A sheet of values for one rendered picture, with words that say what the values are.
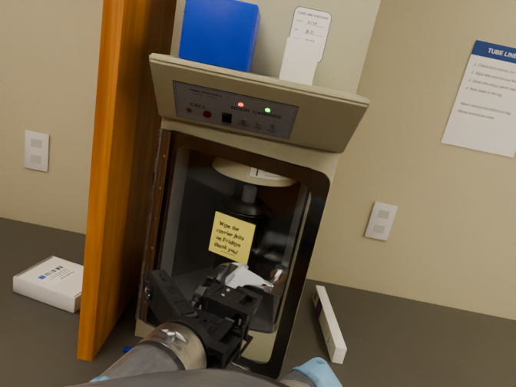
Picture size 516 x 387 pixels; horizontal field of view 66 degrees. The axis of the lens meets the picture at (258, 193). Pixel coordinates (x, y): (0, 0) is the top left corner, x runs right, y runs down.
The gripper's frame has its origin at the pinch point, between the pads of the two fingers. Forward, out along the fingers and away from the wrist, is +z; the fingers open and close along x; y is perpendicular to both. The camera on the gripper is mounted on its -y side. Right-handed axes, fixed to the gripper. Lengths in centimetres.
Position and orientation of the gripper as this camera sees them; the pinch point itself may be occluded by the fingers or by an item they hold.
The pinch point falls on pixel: (238, 274)
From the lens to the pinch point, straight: 65.8
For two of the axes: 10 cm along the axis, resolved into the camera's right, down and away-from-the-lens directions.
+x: 2.0, -9.3, -3.0
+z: 3.8, -2.1, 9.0
